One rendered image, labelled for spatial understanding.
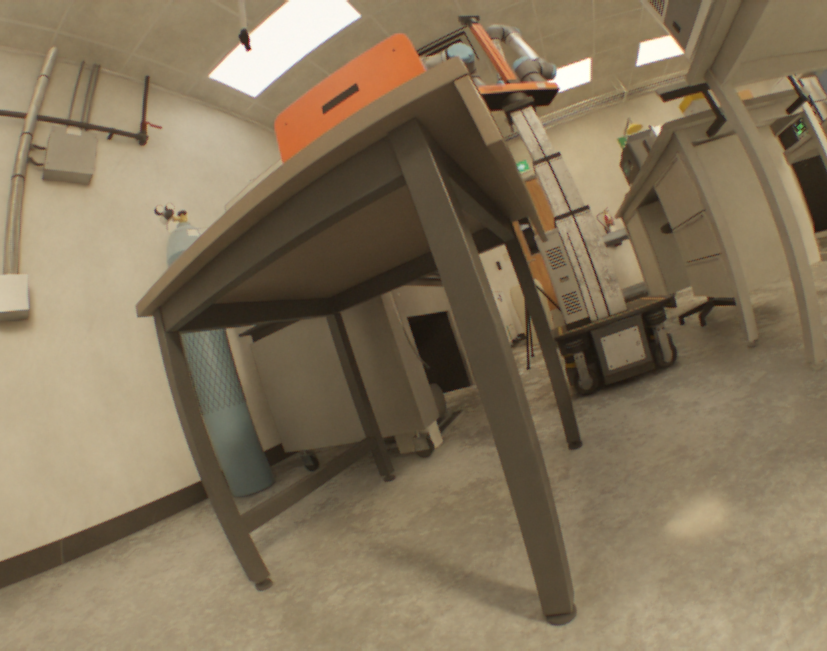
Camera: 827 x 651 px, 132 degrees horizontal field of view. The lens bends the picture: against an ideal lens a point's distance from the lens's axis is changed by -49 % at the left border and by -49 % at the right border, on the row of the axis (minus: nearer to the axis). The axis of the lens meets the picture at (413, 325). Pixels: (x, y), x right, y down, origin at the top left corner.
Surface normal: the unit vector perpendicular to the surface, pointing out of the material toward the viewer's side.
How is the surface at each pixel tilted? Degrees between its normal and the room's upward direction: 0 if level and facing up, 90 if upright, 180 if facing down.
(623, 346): 90
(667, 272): 90
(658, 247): 90
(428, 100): 180
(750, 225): 90
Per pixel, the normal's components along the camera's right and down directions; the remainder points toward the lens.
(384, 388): -0.42, 0.09
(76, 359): 0.85, -0.31
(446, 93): 0.32, 0.95
